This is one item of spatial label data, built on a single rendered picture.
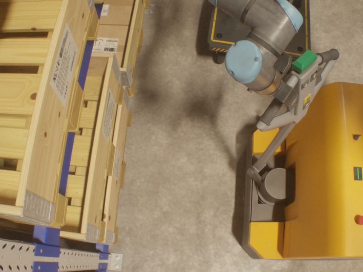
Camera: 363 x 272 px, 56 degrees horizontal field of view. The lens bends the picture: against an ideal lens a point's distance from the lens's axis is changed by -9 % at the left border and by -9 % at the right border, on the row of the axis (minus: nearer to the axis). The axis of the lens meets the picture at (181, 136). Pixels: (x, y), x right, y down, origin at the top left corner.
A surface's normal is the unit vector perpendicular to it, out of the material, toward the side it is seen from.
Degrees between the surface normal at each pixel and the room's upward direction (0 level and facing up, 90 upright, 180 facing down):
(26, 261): 90
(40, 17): 0
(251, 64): 38
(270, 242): 22
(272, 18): 31
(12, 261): 90
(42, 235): 0
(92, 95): 0
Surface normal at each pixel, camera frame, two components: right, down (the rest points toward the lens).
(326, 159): -0.93, -0.19
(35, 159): 1.00, 0.07
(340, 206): -0.71, -0.29
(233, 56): -0.58, -0.06
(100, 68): -0.08, 0.94
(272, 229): -0.37, -0.33
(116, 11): 0.00, -0.33
